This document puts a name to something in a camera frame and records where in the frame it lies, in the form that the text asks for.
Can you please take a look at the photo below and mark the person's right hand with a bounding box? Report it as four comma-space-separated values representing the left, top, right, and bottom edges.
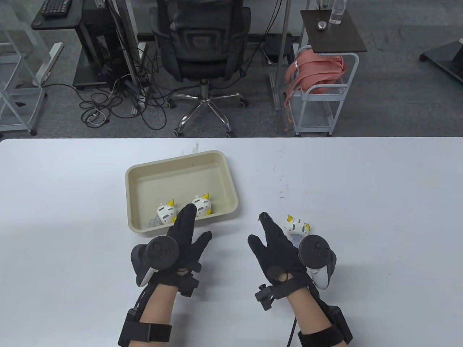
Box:
248, 213, 314, 299

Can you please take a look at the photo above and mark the person's left hand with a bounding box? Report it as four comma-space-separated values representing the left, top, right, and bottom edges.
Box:
152, 204, 213, 288

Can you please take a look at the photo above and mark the white jellyfish mechanical toy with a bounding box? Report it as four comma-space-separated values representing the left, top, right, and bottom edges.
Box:
284, 214, 311, 244
146, 199, 178, 228
191, 193, 212, 218

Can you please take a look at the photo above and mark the black right forearm band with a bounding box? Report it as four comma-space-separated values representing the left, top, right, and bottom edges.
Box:
297, 305, 353, 347

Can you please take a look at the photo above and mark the person's right forearm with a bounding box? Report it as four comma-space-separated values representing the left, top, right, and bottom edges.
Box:
288, 289, 328, 335

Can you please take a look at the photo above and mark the person's left forearm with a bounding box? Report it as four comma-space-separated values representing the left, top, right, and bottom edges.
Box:
139, 286, 178, 326

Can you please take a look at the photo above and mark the black left forearm band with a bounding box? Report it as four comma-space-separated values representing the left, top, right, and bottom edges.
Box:
118, 307, 173, 347

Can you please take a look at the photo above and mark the black left hand controller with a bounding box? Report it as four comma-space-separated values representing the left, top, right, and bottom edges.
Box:
131, 236, 180, 288

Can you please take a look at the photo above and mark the beige plastic tray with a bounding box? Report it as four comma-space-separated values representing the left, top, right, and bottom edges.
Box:
125, 150, 240, 234

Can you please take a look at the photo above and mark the white wheeled cart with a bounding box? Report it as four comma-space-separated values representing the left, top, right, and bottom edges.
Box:
289, 45, 360, 137

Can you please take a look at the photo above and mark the pink backpack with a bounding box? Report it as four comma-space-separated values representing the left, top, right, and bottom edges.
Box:
284, 49, 348, 131

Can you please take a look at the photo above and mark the black mesh office chair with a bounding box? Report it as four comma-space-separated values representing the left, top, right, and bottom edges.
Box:
150, 0, 252, 138

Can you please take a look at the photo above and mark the black box under desk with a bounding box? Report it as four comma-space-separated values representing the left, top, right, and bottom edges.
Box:
264, 34, 294, 66

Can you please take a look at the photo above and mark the black computer tower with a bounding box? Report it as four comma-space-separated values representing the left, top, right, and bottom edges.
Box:
80, 0, 125, 91

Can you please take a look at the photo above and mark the dark brown side tabletop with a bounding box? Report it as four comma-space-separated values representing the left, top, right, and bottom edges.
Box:
300, 9, 368, 55

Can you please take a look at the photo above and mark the white metal rack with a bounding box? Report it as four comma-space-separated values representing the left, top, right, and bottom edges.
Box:
0, 22, 47, 136

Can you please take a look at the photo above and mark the white desk foot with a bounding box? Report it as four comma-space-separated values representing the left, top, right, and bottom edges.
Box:
34, 43, 64, 87

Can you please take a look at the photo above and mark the clear water bottle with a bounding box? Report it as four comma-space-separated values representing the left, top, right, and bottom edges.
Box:
329, 0, 348, 25

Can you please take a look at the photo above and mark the black stand base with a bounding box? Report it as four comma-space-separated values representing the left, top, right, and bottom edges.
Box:
420, 38, 463, 86

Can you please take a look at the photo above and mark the black computer desk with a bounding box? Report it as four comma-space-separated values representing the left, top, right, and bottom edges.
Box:
31, 0, 84, 30

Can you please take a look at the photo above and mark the black keyboard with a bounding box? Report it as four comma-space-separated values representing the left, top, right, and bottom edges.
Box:
41, 0, 73, 17

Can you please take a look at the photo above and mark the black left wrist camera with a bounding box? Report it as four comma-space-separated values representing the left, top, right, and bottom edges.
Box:
177, 273, 200, 298

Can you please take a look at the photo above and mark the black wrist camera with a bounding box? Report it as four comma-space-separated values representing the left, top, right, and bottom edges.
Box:
177, 273, 200, 298
255, 284, 277, 311

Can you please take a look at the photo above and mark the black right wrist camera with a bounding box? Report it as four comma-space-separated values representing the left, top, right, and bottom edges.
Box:
255, 284, 277, 311

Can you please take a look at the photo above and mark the white coiled cable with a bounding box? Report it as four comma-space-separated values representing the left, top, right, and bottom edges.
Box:
88, 108, 110, 125

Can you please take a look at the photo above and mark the tangle of black floor cables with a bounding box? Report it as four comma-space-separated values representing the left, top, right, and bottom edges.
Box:
47, 43, 170, 131

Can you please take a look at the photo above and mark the aluminium frame post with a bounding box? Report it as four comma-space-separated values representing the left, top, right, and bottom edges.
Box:
105, 0, 140, 115
269, 0, 292, 111

